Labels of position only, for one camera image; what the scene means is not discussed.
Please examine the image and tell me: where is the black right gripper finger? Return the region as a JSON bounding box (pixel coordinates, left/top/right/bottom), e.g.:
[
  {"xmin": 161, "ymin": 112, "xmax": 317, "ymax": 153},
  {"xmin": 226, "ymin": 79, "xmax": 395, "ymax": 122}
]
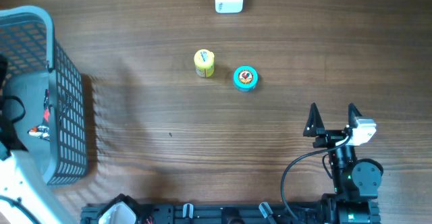
[
  {"xmin": 303, "ymin": 103, "xmax": 325, "ymax": 137},
  {"xmin": 348, "ymin": 103, "xmax": 362, "ymax": 128}
]

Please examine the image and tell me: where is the teal tin can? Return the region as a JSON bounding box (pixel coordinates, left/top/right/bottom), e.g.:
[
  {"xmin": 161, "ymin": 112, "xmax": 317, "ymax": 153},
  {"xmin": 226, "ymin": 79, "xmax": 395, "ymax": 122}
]
[{"xmin": 233, "ymin": 65, "xmax": 259, "ymax": 92}]

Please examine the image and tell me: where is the yellow cylindrical container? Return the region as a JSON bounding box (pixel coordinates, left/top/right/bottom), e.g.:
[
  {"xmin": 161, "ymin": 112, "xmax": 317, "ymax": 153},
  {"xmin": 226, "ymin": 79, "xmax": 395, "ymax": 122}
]
[{"xmin": 194, "ymin": 49, "xmax": 215, "ymax": 78}]

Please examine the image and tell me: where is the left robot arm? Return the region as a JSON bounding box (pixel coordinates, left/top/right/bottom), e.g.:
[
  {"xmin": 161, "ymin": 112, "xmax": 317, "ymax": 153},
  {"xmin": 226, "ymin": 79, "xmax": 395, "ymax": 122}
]
[{"xmin": 1, "ymin": 108, "xmax": 153, "ymax": 223}]

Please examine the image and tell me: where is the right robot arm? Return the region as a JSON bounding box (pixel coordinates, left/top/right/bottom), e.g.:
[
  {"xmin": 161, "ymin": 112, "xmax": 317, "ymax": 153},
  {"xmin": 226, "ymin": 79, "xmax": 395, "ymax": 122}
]
[{"xmin": 303, "ymin": 103, "xmax": 383, "ymax": 224}]

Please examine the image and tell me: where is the grey plastic shopping basket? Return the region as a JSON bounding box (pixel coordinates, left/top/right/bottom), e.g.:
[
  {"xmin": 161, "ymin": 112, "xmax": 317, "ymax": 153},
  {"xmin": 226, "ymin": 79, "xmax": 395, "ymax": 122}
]
[{"xmin": 1, "ymin": 5, "xmax": 88, "ymax": 187}]

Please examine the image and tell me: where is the red silver foil packet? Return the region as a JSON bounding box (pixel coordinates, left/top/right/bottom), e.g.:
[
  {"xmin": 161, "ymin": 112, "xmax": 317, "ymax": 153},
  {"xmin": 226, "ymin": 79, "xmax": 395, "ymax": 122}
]
[{"xmin": 28, "ymin": 125, "xmax": 50, "ymax": 141}]

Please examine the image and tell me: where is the black right camera cable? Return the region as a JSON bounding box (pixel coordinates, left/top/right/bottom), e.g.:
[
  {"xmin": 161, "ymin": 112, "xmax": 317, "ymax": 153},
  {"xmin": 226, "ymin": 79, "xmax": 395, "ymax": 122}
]
[{"xmin": 280, "ymin": 134, "xmax": 354, "ymax": 215}]

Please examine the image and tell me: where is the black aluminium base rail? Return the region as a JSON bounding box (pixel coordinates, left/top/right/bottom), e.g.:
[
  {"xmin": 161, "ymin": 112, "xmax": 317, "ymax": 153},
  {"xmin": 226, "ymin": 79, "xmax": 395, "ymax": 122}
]
[{"xmin": 80, "ymin": 202, "xmax": 382, "ymax": 224}]

